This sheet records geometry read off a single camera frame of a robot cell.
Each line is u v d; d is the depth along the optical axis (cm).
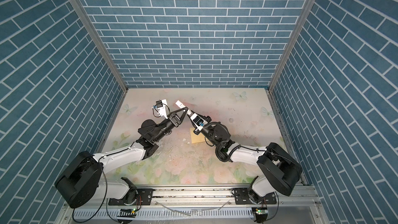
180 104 72
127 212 72
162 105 68
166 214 77
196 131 68
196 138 93
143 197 74
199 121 61
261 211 74
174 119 67
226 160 62
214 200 74
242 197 74
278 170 44
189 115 73
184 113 72
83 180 42
